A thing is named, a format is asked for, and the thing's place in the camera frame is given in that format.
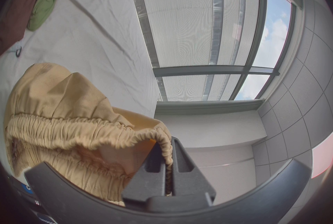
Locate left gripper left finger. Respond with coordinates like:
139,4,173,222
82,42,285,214
121,139,167,204

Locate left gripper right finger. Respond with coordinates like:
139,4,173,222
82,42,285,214
170,136,217,206

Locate tan shorts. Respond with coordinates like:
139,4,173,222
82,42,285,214
4,62,174,208

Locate bed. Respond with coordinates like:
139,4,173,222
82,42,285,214
0,0,161,124

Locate window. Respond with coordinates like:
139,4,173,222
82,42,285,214
130,0,297,103

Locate green garment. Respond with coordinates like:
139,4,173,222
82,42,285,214
27,0,57,31

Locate brown garment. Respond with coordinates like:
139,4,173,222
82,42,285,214
0,0,46,55

